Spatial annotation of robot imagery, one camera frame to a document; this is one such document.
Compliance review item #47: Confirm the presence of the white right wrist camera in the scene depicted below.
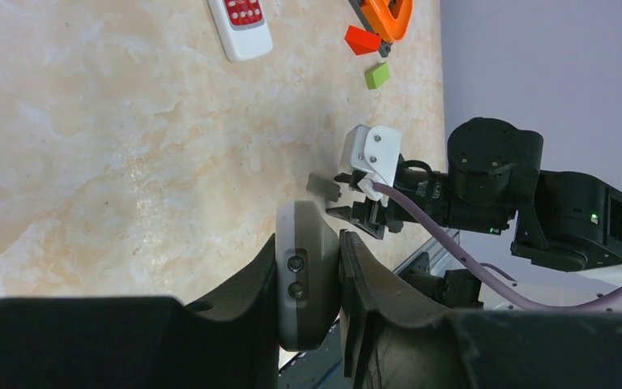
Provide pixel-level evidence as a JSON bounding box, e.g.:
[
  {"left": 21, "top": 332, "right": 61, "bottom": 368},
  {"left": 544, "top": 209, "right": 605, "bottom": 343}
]
[{"left": 339, "top": 125, "right": 403, "bottom": 207}]

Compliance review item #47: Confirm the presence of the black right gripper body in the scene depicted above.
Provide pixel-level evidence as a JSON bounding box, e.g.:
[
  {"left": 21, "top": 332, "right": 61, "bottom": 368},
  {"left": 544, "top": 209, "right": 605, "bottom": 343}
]
[{"left": 348, "top": 160, "right": 452, "bottom": 234}]

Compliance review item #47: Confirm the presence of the grey battery cover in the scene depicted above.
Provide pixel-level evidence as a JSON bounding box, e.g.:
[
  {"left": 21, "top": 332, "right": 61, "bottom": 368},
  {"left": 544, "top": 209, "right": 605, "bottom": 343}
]
[{"left": 306, "top": 173, "right": 341, "bottom": 203}]

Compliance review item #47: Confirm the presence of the light green block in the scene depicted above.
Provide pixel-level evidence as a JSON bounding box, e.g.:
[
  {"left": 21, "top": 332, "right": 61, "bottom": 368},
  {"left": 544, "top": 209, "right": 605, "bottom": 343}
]
[{"left": 364, "top": 62, "right": 391, "bottom": 90}]

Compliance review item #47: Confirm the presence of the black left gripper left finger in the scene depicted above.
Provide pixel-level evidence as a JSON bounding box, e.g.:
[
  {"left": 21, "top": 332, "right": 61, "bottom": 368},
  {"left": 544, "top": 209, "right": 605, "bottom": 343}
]
[{"left": 0, "top": 239, "right": 279, "bottom": 388}]

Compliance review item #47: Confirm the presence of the orange ring toy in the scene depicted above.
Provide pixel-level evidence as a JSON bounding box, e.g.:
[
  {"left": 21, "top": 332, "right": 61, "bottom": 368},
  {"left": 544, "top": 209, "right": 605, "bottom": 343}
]
[{"left": 360, "top": 0, "right": 414, "bottom": 43}]

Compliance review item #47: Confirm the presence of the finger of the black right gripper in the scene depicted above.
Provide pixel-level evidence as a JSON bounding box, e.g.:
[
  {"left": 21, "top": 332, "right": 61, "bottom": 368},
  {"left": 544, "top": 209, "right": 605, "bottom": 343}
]
[
  {"left": 334, "top": 171, "right": 365, "bottom": 186},
  {"left": 326, "top": 205, "right": 386, "bottom": 240}
]

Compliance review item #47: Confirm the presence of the red wedge block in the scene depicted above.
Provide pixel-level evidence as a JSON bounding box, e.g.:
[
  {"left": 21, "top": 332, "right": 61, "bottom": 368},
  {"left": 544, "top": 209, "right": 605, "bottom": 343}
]
[{"left": 344, "top": 25, "right": 382, "bottom": 56}]

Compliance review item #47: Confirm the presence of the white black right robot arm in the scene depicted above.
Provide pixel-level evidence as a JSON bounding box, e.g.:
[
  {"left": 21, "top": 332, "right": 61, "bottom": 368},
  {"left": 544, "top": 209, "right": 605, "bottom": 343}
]
[{"left": 327, "top": 118, "right": 622, "bottom": 310}]

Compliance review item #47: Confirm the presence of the grey base plate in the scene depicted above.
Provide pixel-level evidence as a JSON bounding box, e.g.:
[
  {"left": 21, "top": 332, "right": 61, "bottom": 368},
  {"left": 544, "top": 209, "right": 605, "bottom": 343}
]
[{"left": 344, "top": 0, "right": 392, "bottom": 58}]

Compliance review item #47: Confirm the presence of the grey remote control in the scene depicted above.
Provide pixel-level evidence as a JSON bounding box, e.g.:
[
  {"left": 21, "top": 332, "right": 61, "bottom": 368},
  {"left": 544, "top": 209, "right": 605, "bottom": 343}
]
[{"left": 275, "top": 201, "right": 341, "bottom": 352}]

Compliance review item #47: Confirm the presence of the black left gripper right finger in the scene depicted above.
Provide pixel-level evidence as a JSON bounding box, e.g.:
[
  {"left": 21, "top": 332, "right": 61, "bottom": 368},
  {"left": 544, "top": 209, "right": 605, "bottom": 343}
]
[{"left": 339, "top": 230, "right": 622, "bottom": 388}]

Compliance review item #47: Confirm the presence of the red white remote control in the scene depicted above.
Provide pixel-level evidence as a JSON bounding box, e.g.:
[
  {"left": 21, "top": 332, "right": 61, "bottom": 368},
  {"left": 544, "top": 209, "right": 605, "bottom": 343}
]
[{"left": 207, "top": 0, "right": 273, "bottom": 62}]

